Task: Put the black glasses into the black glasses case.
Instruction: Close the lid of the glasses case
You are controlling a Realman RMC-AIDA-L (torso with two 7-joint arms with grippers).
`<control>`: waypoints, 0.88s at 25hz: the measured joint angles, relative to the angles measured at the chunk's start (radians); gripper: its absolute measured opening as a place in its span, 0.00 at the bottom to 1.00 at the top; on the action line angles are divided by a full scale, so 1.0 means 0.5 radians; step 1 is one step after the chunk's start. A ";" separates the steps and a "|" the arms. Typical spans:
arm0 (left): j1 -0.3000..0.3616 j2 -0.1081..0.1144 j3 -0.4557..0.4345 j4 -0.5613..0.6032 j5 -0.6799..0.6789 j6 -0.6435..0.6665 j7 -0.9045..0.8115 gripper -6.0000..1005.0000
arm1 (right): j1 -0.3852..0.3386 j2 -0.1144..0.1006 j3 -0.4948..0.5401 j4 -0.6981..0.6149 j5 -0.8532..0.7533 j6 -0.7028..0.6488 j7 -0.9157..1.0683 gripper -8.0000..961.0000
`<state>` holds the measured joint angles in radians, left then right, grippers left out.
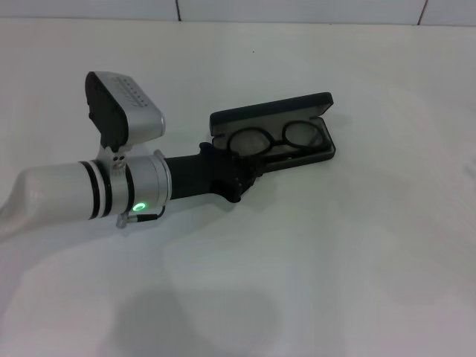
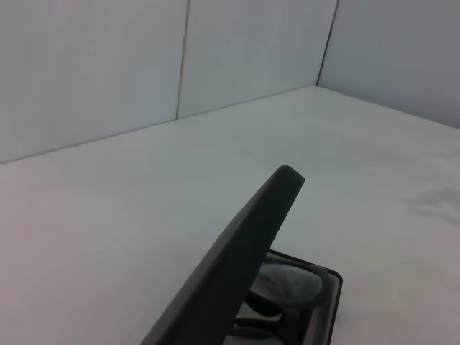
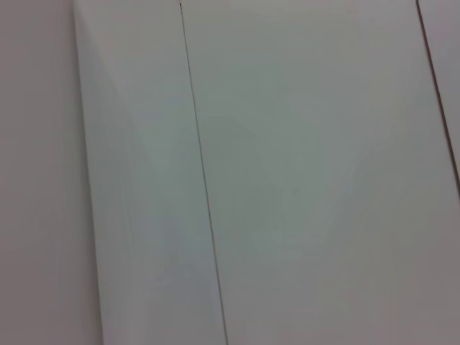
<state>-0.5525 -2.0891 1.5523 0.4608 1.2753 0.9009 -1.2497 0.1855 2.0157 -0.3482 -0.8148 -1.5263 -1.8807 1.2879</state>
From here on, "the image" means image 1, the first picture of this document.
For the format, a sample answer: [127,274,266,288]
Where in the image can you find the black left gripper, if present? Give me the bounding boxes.
[165,141,268,205]

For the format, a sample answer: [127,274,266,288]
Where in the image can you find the black glasses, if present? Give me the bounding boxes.
[225,118,325,159]

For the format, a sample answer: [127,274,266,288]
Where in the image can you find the black glasses case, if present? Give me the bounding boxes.
[208,91,338,176]

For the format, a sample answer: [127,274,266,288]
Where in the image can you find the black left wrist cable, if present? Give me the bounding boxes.
[112,205,167,231]

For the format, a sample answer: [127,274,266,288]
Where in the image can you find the silver and black left wrist camera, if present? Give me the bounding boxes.
[83,69,166,154]

